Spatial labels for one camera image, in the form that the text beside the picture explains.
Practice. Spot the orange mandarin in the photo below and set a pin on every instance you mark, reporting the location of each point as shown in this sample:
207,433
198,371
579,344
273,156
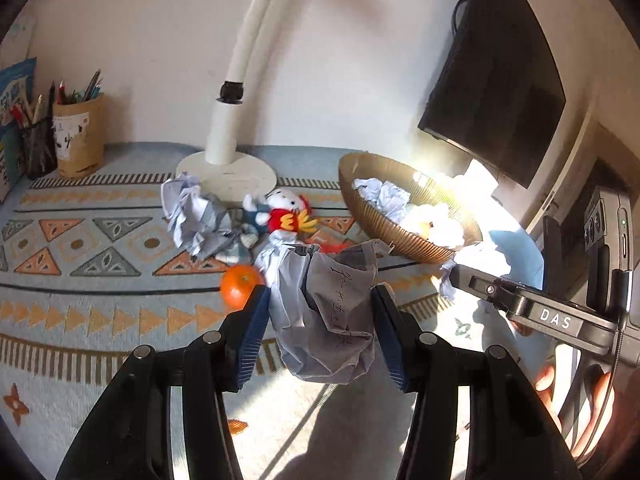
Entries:
240,285

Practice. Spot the white desk lamp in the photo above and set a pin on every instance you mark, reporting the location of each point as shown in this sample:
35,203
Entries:
227,125

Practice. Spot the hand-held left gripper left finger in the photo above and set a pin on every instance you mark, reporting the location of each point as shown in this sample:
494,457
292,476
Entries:
250,340

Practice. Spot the red and blue plush doll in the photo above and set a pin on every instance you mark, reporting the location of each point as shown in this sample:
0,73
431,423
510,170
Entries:
280,220

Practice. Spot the white paper wad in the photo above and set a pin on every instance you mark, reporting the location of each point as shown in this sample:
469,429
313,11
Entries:
380,195
325,320
487,260

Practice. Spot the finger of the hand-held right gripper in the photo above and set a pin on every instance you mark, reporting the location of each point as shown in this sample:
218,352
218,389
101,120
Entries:
480,285

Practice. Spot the bunch of pens and pencils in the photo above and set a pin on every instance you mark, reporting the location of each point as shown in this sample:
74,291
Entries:
32,105
90,87

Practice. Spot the three-ball dango plush toy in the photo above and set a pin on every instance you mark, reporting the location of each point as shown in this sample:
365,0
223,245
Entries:
437,219

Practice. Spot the person's right hand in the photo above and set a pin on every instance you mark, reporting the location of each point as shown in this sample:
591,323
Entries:
567,417

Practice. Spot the brown paper pen holder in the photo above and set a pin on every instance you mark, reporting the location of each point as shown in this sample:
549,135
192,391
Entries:
80,137

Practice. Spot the black monitor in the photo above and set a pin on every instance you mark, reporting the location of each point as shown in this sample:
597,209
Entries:
500,80

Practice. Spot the patterned woven table mat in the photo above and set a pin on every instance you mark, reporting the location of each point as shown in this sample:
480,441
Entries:
125,310

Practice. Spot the woven wicker basket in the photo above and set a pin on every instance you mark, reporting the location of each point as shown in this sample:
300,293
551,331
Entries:
370,220

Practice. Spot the pile of paper balls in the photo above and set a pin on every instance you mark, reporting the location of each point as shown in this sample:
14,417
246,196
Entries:
200,220

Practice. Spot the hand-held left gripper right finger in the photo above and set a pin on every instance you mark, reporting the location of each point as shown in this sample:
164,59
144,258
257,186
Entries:
392,340

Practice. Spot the black mesh pen holder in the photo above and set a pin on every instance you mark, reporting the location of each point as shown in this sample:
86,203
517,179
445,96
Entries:
37,152

